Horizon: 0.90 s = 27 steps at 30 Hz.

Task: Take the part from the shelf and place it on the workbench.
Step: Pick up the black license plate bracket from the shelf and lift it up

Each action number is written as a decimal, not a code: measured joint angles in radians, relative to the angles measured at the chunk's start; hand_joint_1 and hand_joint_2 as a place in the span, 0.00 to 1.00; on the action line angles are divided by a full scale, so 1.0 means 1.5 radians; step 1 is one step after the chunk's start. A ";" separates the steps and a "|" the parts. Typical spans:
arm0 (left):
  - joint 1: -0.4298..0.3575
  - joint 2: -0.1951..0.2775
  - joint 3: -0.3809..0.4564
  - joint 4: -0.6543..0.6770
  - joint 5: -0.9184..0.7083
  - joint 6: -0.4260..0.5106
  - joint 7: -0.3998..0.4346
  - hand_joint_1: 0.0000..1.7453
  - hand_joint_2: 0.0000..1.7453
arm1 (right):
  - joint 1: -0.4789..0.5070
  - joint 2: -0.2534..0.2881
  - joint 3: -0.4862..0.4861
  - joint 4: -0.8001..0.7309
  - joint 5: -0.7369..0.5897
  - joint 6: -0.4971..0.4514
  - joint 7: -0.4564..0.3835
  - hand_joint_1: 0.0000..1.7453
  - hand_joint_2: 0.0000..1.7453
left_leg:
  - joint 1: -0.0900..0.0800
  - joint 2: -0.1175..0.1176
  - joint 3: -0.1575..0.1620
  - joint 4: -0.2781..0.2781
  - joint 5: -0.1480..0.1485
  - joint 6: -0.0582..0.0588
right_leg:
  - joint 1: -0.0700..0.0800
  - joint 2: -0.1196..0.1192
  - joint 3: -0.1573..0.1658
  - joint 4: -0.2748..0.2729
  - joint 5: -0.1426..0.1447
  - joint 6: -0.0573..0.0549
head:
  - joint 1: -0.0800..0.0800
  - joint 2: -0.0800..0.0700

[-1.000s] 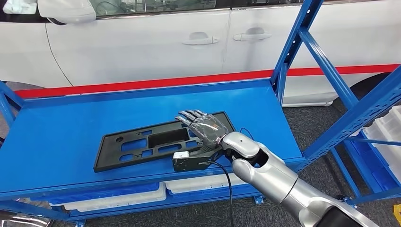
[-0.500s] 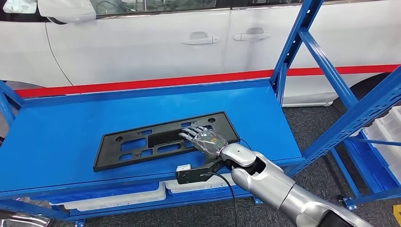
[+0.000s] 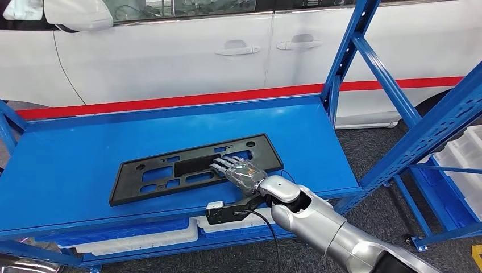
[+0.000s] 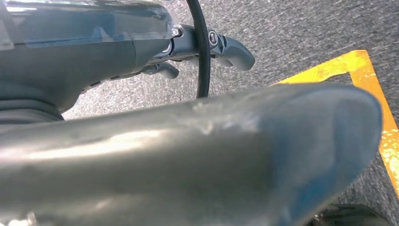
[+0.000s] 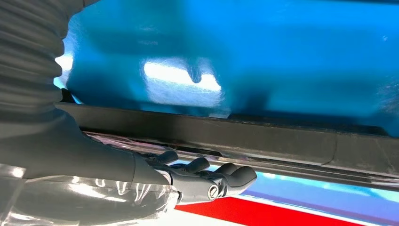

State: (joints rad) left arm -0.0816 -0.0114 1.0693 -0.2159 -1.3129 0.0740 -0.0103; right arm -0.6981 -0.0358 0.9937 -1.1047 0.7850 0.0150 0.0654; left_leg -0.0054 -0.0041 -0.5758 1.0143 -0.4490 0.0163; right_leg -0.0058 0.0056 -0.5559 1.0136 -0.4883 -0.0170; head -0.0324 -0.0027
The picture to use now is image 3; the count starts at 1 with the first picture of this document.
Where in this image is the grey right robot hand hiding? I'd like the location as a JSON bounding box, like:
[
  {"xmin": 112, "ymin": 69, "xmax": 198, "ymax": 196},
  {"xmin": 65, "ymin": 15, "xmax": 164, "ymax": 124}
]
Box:
[{"xmin": 209, "ymin": 154, "xmax": 269, "ymax": 196}]

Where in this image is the black plastic frame panel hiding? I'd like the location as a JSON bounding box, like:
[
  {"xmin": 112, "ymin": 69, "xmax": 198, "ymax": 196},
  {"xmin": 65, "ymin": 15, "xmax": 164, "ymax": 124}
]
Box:
[{"xmin": 109, "ymin": 133, "xmax": 284, "ymax": 207}]

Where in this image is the blue metal shelf rack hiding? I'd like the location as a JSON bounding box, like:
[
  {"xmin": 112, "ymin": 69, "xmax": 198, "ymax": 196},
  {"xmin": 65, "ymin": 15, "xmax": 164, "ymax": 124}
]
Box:
[
  {"xmin": 0, "ymin": 0, "xmax": 482, "ymax": 273},
  {"xmin": 393, "ymin": 154, "xmax": 482, "ymax": 253}
]

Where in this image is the white car with red stripe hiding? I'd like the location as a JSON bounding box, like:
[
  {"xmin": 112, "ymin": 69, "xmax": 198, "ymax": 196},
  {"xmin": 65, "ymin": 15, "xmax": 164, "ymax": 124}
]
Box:
[{"xmin": 0, "ymin": 0, "xmax": 482, "ymax": 131}]

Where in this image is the black car wheel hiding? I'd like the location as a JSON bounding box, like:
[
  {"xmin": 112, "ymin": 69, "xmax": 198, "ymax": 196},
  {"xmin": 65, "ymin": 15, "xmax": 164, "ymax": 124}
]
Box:
[{"xmin": 414, "ymin": 88, "xmax": 455, "ymax": 118}]

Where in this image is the blue plastic bin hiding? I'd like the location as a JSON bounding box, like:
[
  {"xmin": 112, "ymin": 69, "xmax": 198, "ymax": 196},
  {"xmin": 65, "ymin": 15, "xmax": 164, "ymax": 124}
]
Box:
[{"xmin": 415, "ymin": 156, "xmax": 477, "ymax": 229}]

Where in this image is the white plastic bin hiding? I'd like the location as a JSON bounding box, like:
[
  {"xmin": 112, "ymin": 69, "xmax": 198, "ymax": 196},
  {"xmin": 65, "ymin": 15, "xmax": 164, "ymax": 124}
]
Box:
[
  {"xmin": 465, "ymin": 124, "xmax": 482, "ymax": 151},
  {"xmin": 433, "ymin": 135, "xmax": 482, "ymax": 221}
]

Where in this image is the white car side mirror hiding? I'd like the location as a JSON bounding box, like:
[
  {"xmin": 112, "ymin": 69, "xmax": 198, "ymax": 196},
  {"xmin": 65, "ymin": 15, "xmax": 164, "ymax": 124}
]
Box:
[{"xmin": 43, "ymin": 0, "xmax": 114, "ymax": 33}]

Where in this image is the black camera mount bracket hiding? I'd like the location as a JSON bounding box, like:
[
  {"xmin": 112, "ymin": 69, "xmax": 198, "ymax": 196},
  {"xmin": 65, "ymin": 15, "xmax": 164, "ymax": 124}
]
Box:
[{"xmin": 205, "ymin": 192, "xmax": 272, "ymax": 226}]

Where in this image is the black camera cable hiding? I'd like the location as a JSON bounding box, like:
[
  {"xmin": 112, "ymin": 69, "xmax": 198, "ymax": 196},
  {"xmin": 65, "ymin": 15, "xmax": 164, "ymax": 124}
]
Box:
[{"xmin": 243, "ymin": 209, "xmax": 282, "ymax": 273}]

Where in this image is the white car door handle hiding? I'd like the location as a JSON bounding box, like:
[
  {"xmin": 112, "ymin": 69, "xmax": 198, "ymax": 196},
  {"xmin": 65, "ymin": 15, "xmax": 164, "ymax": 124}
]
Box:
[
  {"xmin": 275, "ymin": 34, "xmax": 323, "ymax": 51},
  {"xmin": 214, "ymin": 39, "xmax": 261, "ymax": 56}
]

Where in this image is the chrome stanchion post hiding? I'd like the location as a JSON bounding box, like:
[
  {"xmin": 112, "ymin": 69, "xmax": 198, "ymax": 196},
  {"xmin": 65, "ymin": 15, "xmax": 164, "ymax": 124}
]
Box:
[{"xmin": 0, "ymin": 251, "xmax": 63, "ymax": 273}]

